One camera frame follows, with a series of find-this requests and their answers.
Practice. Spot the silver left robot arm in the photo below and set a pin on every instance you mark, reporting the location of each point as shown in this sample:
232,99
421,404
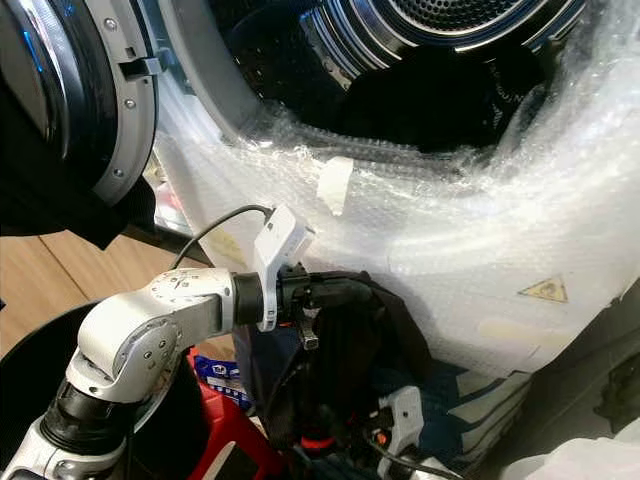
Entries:
150,330

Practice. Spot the black clothes pile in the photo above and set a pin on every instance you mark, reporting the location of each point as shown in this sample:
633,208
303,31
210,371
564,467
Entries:
420,110

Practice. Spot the white front-load washing machine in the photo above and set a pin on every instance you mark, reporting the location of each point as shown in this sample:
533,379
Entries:
198,70

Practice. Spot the blue white printed packet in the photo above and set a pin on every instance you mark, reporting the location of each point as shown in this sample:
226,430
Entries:
220,378

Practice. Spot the clear bubble wrap sheet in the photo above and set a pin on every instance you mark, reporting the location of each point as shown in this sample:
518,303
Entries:
440,250

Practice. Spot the white tape piece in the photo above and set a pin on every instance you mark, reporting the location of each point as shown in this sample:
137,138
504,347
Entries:
334,184

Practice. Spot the blue white striped cloth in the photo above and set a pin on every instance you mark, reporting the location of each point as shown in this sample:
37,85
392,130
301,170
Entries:
470,410

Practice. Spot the red plastic stool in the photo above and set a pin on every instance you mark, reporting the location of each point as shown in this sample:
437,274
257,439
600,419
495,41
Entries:
230,430

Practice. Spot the yellow triangle warning sticker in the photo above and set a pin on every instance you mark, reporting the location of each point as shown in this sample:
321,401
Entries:
545,292

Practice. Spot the white fabric bundle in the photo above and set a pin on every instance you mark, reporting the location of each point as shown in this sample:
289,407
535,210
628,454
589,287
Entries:
575,455

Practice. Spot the grey chrome washer door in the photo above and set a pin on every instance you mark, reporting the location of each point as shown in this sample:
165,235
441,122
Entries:
136,120

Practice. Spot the chrome perforated washer drum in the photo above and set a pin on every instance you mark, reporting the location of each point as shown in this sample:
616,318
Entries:
445,20

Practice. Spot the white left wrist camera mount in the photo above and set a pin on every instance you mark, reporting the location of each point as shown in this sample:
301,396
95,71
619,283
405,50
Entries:
280,245

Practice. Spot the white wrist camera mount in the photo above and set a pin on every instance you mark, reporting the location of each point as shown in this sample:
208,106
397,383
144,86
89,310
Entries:
402,420
280,245

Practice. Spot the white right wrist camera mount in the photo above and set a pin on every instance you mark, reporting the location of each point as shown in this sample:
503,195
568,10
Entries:
402,420

